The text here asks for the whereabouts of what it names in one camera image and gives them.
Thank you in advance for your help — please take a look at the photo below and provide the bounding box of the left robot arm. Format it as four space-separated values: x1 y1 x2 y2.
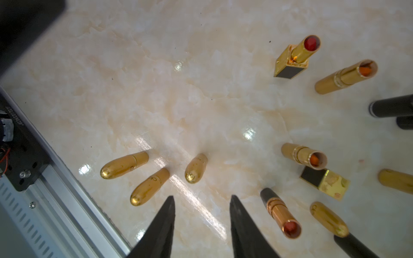
1 0 66 75

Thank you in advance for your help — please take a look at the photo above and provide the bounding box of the black lipstick front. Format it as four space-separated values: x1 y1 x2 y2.
260 188 302 239

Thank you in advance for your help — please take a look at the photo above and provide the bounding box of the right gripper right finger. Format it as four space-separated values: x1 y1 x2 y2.
230 195 280 258

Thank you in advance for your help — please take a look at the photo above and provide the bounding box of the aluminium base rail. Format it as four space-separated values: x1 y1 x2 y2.
1 89 132 258

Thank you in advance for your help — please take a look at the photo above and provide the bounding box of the square gold lipstick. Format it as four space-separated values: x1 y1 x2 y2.
274 35 321 79

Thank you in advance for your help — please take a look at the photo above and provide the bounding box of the gold bullet lipstick cap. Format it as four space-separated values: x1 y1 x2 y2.
378 169 413 195

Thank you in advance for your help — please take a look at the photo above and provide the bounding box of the square gold lipstick cap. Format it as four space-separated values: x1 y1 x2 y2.
300 167 350 201

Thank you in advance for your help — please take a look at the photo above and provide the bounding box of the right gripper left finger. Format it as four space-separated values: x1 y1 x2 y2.
126 196 175 258

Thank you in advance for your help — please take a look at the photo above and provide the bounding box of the gold bullet lipstick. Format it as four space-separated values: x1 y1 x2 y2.
130 168 170 206
281 143 328 170
315 59 378 95
185 153 208 184
100 152 149 180

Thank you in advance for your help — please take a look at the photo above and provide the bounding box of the black lipstick tube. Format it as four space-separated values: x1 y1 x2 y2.
369 95 413 118

